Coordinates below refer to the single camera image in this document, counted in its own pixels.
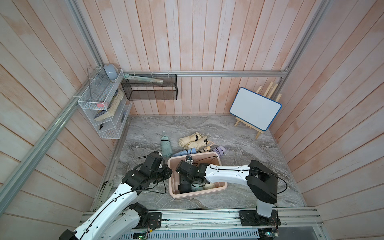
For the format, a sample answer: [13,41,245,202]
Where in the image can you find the black umbrella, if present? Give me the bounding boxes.
[178,183,192,194]

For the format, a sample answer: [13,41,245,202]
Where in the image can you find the teal green umbrella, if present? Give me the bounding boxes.
[191,185,204,192]

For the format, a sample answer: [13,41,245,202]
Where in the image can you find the mint green umbrella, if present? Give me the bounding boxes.
[161,131,173,158]

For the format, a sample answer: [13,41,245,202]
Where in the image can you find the pink plastic storage box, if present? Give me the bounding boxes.
[168,152,228,199]

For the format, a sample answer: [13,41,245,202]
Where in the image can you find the lilac umbrella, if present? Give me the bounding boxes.
[212,146,227,157]

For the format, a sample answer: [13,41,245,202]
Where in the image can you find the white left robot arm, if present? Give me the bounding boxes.
[59,151,173,240]

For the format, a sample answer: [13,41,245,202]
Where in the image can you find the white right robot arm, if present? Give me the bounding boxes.
[176,161,281,227]

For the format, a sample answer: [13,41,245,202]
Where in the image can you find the light blue folded umbrella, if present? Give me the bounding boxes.
[173,148,197,157]

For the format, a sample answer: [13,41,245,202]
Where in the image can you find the cream folded umbrella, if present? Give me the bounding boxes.
[179,132,207,148]
[184,139,211,152]

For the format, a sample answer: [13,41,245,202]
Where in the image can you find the beige striped folded umbrella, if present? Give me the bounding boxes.
[198,145,212,153]

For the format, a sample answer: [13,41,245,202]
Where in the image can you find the green paper on basket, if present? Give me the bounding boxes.
[124,74,164,83]

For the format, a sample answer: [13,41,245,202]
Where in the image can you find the grey round speaker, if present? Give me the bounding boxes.
[104,64,119,81]

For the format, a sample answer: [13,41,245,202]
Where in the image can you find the black wire mesh basket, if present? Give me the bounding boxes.
[121,74,178,101]

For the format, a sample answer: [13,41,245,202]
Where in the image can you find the book in wire rack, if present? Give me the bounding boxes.
[94,89,124,122]

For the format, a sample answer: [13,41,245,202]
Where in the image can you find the white wire shelf rack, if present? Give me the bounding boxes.
[78,66,132,140]

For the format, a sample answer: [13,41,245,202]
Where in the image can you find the white board with blue frame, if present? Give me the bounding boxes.
[229,87,283,132]

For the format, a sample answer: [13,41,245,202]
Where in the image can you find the aluminium frame rail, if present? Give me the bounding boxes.
[124,70,288,78]

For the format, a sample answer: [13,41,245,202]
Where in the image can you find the metal base rail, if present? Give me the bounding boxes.
[118,207,324,239]

